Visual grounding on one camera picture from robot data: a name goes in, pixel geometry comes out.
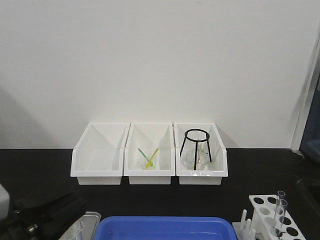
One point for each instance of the clear glass test tube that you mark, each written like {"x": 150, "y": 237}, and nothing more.
{"x": 279, "y": 216}

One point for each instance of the grey metal tray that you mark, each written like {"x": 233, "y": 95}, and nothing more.
{"x": 91, "y": 221}

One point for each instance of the white test tube rack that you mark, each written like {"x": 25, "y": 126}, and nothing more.
{"x": 261, "y": 225}

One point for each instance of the clear round flask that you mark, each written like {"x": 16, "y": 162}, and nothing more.
{"x": 192, "y": 161}

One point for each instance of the clear glass beaker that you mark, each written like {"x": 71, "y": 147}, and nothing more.
{"x": 75, "y": 231}

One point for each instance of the left white storage bin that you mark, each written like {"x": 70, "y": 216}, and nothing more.
{"x": 98, "y": 157}

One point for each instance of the test tube in rack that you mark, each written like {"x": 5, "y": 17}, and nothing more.
{"x": 280, "y": 198}

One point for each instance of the green plastic spatula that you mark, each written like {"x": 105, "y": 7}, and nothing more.
{"x": 144, "y": 155}

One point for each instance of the white storage bin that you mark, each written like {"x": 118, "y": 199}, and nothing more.
{"x": 98, "y": 157}
{"x": 148, "y": 137}
{"x": 215, "y": 170}

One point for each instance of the black wire tripod stand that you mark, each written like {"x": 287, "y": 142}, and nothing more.
{"x": 194, "y": 138}

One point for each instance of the grey pegboard drying rack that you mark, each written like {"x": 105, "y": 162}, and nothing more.
{"x": 306, "y": 137}

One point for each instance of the right white storage bin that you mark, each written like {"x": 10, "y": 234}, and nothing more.
{"x": 215, "y": 170}

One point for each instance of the blue plastic tray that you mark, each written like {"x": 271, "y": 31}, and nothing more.
{"x": 164, "y": 228}

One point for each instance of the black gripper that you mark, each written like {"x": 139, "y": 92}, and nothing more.
{"x": 48, "y": 221}

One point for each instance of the middle white storage bin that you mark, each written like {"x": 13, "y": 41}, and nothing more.
{"x": 148, "y": 137}

